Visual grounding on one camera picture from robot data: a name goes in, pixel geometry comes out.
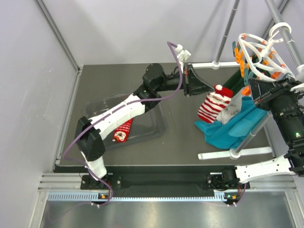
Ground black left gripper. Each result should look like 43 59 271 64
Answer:
155 64 215 97

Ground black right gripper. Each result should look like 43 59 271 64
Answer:
248 77 304 147

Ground red striped santa sock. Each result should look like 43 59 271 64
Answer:
198 85 233 124

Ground white round clip hanger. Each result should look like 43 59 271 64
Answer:
232 22 295 96

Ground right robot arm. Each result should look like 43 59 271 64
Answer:
221 77 304 188

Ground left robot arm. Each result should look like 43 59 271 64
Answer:
75 63 214 188

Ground dark green sock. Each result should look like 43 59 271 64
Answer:
222 56 264 97

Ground white cloth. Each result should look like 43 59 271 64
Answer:
216 95 243 124

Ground teal cloth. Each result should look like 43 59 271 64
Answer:
194 96 267 149

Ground clear plastic bin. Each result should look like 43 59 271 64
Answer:
85 93 166 150

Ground red snowflake bear sock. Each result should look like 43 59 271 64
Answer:
112 118 133 143

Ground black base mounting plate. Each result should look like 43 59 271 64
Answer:
53 165 250 193

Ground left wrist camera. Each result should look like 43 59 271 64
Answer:
175 44 191 68

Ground grey drying rack frame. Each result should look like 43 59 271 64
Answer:
195 0 304 160

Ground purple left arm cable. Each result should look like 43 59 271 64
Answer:
47 41 185 223

